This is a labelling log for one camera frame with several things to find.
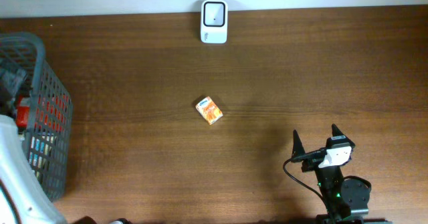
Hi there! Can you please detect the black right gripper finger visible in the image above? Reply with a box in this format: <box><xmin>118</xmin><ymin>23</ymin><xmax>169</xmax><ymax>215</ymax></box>
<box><xmin>331</xmin><ymin>124</ymin><xmax>346</xmax><ymax>140</ymax></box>
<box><xmin>292</xmin><ymin>130</ymin><xmax>306</xmax><ymax>158</ymax></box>

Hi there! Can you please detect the orange tissue pack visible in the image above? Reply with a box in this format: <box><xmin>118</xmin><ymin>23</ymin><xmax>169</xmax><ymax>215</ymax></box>
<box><xmin>195</xmin><ymin>96</ymin><xmax>223</xmax><ymax>125</ymax></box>

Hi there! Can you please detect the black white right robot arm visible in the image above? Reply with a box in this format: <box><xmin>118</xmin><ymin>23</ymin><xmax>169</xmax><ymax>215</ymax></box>
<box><xmin>289</xmin><ymin>124</ymin><xmax>371</xmax><ymax>223</ymax></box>

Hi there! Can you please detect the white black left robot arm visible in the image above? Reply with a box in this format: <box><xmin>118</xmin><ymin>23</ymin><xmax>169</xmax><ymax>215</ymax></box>
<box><xmin>1</xmin><ymin>116</ymin><xmax>310</xmax><ymax>223</ymax></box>

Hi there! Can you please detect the white black barcode scanner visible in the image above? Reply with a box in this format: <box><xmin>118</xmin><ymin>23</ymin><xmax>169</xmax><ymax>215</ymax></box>
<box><xmin>200</xmin><ymin>0</ymin><xmax>229</xmax><ymax>44</ymax></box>

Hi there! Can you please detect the grey plastic basket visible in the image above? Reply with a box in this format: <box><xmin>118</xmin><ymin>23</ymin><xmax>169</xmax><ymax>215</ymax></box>
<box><xmin>1</xmin><ymin>32</ymin><xmax>73</xmax><ymax>201</ymax></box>

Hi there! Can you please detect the red pack in basket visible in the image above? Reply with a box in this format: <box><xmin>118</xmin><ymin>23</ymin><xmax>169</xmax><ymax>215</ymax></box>
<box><xmin>15</xmin><ymin>96</ymin><xmax>31</xmax><ymax>128</ymax></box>

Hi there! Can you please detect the black camera cable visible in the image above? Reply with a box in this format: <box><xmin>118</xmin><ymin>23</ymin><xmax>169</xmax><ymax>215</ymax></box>
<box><xmin>282</xmin><ymin>156</ymin><xmax>337</xmax><ymax>224</ymax></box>

